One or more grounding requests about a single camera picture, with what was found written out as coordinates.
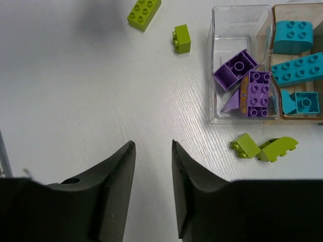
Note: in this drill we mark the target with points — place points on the green 2x4 lego brick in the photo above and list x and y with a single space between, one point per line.
142 13

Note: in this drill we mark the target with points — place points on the clear plastic container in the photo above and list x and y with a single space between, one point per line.
233 29

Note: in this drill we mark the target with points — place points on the round teal lego piece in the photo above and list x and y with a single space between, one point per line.
293 37

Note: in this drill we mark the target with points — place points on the teal 2x4 lego brick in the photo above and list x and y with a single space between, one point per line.
297 71

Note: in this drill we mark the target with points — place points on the green small lego brick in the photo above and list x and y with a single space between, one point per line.
181 39

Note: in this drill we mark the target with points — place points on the purple 2x4 lego plate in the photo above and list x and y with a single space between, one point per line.
254 94

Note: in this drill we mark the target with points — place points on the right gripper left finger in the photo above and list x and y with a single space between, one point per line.
91 206

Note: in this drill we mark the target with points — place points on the small teal lego brick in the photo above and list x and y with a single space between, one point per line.
305 103

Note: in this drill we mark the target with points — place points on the green stacked lego piece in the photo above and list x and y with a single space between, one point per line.
246 148

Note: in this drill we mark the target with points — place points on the purple curved lego piece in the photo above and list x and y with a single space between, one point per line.
229 74

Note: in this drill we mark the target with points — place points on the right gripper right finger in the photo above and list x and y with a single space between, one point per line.
209 208

